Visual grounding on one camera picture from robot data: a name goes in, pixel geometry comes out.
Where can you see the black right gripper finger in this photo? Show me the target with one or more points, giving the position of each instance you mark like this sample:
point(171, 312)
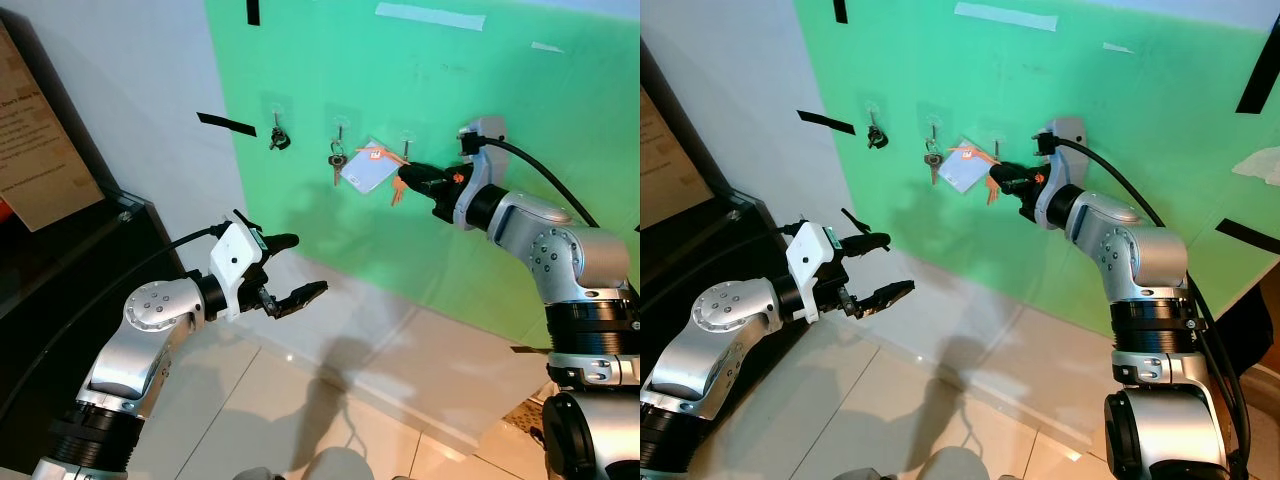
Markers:
point(1010, 170)
point(420, 185)
point(1012, 184)
point(418, 171)

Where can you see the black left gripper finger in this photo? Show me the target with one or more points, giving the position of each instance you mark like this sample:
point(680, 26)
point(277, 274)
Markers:
point(303, 298)
point(888, 297)
point(870, 241)
point(282, 241)

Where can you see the pale blue key card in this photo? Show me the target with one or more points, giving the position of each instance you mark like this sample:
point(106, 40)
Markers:
point(365, 175)
point(960, 175)

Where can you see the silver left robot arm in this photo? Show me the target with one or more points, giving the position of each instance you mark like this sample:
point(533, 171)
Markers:
point(730, 350)
point(130, 350)

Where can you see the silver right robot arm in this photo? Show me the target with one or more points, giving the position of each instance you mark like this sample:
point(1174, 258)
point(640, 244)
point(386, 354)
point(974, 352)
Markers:
point(1140, 250)
point(570, 250)

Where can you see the black tape strip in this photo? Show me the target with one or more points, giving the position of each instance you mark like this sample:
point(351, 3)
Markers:
point(253, 11)
point(840, 10)
point(1250, 236)
point(1260, 75)
point(227, 124)
point(826, 122)
point(243, 220)
point(853, 219)

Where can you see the black key fob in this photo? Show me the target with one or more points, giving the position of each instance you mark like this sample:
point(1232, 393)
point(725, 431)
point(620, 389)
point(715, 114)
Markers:
point(279, 138)
point(877, 137)

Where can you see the long white tape strip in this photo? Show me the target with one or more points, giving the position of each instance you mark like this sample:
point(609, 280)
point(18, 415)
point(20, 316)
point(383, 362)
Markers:
point(430, 16)
point(1005, 16)

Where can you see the black glossy cabinet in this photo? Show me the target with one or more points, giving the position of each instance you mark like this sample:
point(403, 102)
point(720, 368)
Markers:
point(60, 280)
point(690, 260)

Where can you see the small white tape strip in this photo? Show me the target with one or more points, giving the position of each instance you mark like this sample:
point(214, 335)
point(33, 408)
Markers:
point(547, 47)
point(1118, 47)

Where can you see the brown cardboard box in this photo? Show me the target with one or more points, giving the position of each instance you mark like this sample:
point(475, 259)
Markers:
point(40, 150)
point(670, 150)

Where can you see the white crumpled paper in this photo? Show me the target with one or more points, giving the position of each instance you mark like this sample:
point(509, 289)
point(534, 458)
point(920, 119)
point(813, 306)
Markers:
point(1260, 167)

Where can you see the brown patterned rug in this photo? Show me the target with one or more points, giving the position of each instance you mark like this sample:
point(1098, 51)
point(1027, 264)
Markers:
point(522, 422)

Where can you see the clear adhesive wall hook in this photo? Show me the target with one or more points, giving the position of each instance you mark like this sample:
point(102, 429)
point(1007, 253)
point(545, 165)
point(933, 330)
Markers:
point(997, 137)
point(874, 102)
point(341, 113)
point(407, 138)
point(276, 103)
point(936, 113)

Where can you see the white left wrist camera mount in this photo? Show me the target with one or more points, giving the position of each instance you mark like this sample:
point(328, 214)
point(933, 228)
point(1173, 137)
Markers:
point(812, 262)
point(235, 262)

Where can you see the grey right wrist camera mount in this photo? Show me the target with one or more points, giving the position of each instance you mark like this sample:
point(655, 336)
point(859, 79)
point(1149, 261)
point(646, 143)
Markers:
point(490, 135)
point(1068, 135)

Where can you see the green wall board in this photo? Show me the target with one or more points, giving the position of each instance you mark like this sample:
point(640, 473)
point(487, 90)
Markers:
point(450, 80)
point(1150, 90)

